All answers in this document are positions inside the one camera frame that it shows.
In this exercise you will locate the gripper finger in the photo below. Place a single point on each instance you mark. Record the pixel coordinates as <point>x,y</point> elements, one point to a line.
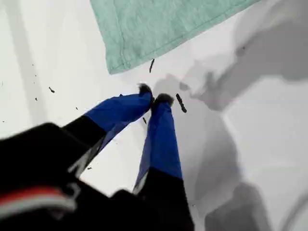
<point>120,108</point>
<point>161,144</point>

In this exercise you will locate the pale green T-shirt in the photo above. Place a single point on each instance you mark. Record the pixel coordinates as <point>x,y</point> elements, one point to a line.
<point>156,24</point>

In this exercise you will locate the dark rubber scrap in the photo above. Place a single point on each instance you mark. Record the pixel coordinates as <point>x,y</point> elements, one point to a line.
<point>181,103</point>

